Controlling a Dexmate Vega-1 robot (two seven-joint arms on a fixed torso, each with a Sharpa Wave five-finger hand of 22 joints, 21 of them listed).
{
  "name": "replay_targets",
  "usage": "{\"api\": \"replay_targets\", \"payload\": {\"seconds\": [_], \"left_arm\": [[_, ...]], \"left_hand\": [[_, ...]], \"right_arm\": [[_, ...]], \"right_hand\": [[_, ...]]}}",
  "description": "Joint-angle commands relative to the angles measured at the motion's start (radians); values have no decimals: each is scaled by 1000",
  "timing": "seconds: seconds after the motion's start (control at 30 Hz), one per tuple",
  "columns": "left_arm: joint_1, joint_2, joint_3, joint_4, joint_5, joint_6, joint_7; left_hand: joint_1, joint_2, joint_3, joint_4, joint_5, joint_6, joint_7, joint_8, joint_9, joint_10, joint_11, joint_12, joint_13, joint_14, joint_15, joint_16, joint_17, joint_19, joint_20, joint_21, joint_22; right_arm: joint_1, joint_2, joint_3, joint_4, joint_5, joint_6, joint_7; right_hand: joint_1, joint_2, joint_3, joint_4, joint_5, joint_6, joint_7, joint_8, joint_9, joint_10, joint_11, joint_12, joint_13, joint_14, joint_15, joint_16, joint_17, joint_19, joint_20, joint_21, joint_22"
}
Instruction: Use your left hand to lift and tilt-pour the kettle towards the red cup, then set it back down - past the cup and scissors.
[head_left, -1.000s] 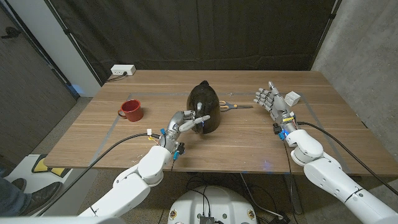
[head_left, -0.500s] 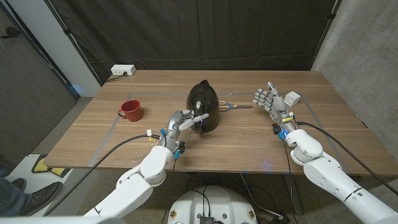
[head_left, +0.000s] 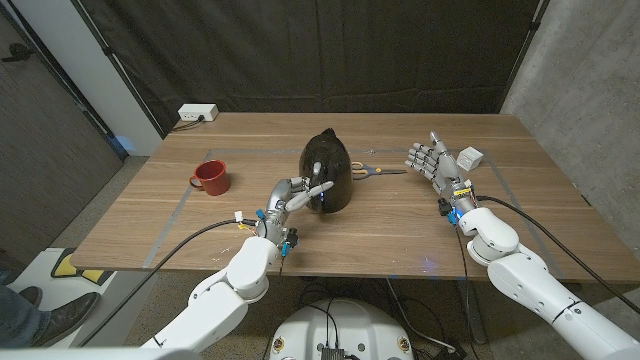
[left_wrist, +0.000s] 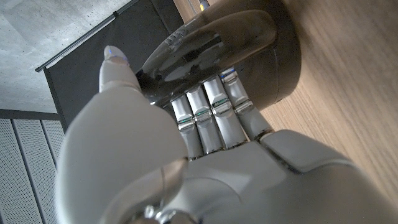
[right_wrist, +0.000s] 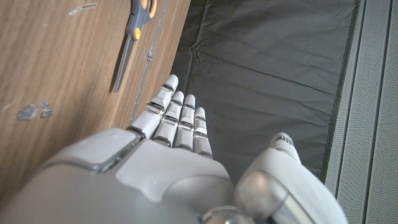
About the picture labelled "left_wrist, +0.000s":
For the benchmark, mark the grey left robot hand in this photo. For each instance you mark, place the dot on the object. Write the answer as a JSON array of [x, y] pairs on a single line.
[[124, 140]]

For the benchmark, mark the black glossy kettle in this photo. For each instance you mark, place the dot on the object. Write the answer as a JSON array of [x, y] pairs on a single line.
[[248, 37]]

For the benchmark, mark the black fabric backdrop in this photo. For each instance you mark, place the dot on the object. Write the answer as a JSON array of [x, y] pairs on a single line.
[[81, 84]]

